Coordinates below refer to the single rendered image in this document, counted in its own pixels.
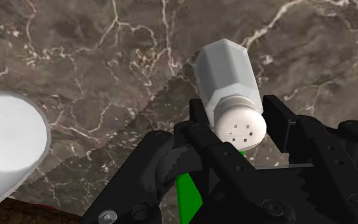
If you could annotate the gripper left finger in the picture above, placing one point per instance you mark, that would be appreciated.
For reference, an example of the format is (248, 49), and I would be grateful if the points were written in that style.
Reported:
(228, 161)

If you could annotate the green flat object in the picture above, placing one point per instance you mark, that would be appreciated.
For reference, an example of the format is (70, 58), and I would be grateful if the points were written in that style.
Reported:
(188, 198)

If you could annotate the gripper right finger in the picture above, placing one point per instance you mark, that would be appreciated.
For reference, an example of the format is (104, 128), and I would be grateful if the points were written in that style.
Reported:
(330, 155)

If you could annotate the white salt shaker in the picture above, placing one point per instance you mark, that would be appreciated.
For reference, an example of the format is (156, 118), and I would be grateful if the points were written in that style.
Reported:
(225, 80)

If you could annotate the white bowl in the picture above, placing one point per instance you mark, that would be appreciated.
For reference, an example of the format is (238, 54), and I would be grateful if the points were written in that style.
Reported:
(8, 139)

